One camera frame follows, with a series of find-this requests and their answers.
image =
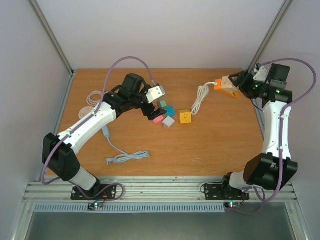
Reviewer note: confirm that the pink plug adapter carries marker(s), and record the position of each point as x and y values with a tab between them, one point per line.
159	119

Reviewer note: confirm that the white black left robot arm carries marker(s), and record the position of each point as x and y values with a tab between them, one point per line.
59	153

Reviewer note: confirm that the green small plug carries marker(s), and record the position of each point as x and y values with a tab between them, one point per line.
162	104

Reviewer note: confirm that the left controller board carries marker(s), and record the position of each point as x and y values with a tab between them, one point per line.
96	206

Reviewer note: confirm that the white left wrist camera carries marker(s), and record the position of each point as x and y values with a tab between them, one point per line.
155	93

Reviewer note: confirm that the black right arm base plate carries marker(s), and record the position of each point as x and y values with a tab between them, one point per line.
216	191

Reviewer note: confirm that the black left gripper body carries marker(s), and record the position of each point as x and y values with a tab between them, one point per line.
147	112

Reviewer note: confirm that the white 66W usb charger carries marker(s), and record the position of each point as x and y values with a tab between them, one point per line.
168	122

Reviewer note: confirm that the right controller board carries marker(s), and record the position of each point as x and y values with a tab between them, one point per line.
232	204

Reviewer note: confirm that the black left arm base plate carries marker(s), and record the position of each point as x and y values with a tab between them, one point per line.
98	192

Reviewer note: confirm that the controller board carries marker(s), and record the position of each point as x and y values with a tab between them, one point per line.
232	204
96	206

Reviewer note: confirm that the aluminium rail frame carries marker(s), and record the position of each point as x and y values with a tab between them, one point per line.
222	138

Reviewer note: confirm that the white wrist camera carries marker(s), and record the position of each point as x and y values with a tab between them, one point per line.
155	93
260	73

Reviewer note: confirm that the round beige power strip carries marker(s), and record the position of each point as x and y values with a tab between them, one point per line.
84	111

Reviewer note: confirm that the orange power strip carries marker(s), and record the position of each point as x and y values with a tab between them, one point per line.
217	88

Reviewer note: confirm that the grey blue strip base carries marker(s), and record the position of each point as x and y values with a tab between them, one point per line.
106	132

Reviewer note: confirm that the grey slotted cable duct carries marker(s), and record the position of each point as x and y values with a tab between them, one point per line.
130	208

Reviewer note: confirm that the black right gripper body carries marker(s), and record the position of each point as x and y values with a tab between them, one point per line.
243	81

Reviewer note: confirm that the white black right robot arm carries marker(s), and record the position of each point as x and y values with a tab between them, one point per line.
273	167

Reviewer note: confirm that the beige cube plug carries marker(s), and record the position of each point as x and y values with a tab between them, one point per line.
227	85

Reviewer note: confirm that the yellow cube socket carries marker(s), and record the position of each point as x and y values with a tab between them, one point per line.
185	116

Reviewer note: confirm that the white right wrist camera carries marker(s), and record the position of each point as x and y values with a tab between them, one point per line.
260	73

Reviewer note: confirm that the teal plug adapter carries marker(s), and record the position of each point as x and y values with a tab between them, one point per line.
169	111

